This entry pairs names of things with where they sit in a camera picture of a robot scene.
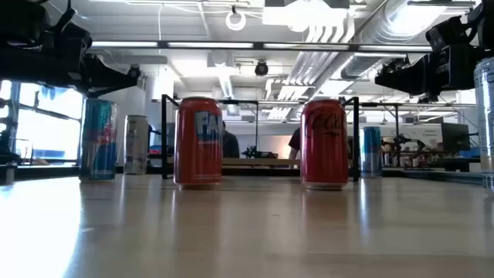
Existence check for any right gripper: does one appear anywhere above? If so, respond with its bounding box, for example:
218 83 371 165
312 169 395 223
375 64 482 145
374 44 488 97

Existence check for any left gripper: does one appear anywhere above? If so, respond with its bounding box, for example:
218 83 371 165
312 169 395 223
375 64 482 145
0 41 140 98

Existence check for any blue silver Red Bull can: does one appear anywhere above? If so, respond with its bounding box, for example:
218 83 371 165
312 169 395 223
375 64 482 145
79 98 119 181
360 126 383 178

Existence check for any white Celsius can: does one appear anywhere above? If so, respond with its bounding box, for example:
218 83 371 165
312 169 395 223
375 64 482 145
123 114 150 175
473 56 494 191

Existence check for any red cola can black script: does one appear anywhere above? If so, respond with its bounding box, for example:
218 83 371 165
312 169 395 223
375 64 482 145
299 99 350 191

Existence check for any red Fanta strawberry can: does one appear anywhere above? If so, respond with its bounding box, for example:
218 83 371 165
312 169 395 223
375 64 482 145
173 96 224 190

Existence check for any black overhead light bar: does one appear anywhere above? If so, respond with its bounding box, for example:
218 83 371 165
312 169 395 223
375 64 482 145
87 39 434 53

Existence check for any dark background desk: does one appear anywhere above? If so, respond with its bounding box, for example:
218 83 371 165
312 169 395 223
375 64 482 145
434 156 482 173

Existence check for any white ceiling light panel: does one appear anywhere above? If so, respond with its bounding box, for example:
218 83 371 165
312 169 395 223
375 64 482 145
262 0 356 43

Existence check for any person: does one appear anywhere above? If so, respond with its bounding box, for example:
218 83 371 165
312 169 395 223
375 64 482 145
222 121 241 158
288 127 302 160

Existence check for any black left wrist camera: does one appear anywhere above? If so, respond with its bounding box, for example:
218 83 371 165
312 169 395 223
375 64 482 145
49 7 93 59

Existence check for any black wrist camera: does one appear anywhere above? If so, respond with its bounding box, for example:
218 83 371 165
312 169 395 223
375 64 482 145
425 15 470 51
49 7 93 59

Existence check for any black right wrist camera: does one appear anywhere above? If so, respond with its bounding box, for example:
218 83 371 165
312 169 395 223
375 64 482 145
425 15 470 51

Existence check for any silver ventilation duct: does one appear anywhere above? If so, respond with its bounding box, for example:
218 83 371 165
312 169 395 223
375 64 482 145
341 0 429 80

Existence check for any black wire rack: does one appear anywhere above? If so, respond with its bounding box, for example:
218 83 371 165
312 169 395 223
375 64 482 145
161 93 360 182

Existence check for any white cable coil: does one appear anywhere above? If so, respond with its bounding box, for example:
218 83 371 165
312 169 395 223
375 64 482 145
225 9 247 32

